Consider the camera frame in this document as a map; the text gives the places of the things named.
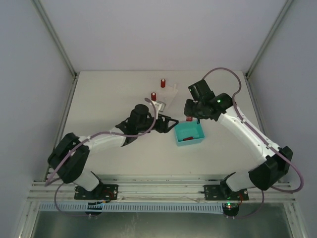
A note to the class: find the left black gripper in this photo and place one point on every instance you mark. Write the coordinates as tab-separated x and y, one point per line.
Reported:
158	123

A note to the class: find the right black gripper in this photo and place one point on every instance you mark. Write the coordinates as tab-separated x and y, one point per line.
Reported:
189	110

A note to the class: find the teal plastic bin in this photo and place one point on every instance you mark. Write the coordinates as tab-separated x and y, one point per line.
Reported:
188	129

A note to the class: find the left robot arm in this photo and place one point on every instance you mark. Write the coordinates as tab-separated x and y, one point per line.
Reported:
69	157

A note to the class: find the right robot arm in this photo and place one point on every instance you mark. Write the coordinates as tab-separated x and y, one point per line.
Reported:
267	165

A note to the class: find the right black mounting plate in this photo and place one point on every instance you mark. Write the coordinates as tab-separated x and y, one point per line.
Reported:
213	192

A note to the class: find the black mounting plate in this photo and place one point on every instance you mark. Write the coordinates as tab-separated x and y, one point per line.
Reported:
213	192
101	192

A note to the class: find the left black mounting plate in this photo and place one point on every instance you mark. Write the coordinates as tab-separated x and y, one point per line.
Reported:
101	192

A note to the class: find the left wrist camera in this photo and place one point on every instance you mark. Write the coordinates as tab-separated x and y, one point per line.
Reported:
159	106

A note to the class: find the white peg base plate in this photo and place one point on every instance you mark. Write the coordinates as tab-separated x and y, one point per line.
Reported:
167	94

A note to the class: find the slotted cable duct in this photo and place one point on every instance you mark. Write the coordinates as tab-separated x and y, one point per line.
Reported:
206	208

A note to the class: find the right aluminium corner post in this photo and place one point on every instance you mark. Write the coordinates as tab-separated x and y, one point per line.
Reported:
272	31

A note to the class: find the aluminium corner post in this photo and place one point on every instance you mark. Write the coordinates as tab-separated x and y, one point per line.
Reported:
272	31
54	36

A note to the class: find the left aluminium corner post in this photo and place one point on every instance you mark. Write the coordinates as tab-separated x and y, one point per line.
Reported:
54	36

